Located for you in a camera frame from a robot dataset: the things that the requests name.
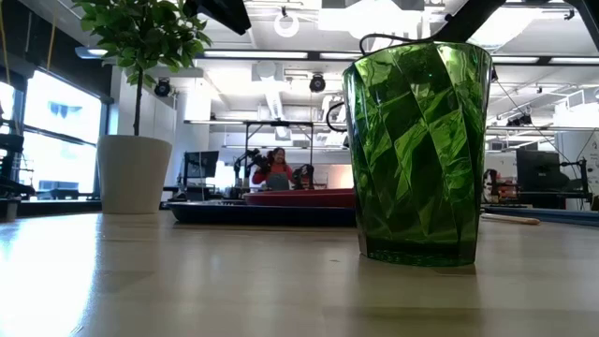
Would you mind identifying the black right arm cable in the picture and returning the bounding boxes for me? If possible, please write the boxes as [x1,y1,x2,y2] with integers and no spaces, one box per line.
[358,32,444,56]

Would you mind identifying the oval white lamp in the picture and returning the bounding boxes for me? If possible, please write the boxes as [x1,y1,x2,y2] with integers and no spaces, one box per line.
[74,45,111,60]

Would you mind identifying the white plant pot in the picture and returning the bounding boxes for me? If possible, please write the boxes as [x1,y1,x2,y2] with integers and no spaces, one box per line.
[95,134,173,215]

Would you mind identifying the green leafy plant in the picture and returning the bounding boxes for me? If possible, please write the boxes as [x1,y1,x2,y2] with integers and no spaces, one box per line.
[72,0,212,137]

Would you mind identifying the green faceted plastic cup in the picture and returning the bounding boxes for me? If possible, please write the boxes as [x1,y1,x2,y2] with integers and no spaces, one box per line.
[342,40,493,269]

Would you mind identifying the person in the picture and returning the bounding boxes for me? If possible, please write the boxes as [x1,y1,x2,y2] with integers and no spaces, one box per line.
[252,146,296,192]

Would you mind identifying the thin black cable loop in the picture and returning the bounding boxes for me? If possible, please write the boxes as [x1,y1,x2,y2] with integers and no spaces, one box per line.
[326,101,348,135]

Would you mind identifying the blue plastic tray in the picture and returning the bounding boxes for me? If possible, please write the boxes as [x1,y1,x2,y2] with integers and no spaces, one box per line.
[166,199,358,228]

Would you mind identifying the spoon with beige handle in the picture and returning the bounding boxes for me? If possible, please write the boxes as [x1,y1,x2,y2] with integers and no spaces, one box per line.
[480,212,542,227]

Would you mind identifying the black aluminium table frame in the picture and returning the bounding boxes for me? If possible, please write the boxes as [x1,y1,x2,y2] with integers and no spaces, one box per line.
[0,199,599,229]

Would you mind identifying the pink plastic plate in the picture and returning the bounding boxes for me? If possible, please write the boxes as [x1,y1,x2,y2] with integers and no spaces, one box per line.
[242,188,356,209]

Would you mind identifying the black computer monitor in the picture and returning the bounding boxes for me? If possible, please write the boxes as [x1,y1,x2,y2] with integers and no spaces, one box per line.
[183,150,220,180]
[516,148,571,194]

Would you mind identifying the black equipment rack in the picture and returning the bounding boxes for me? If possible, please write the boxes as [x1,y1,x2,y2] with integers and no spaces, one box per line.
[0,133,37,200]

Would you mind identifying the black overhead rig frame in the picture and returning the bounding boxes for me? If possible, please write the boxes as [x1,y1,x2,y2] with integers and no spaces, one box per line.
[242,120,315,191]

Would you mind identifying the white ring lamp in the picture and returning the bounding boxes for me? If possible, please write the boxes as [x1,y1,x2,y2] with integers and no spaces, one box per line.
[273,11,300,38]

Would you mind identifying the long ceiling light strip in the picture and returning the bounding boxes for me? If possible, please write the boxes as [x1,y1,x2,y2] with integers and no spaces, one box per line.
[319,51,361,61]
[203,50,309,60]
[490,55,540,65]
[549,56,599,66]

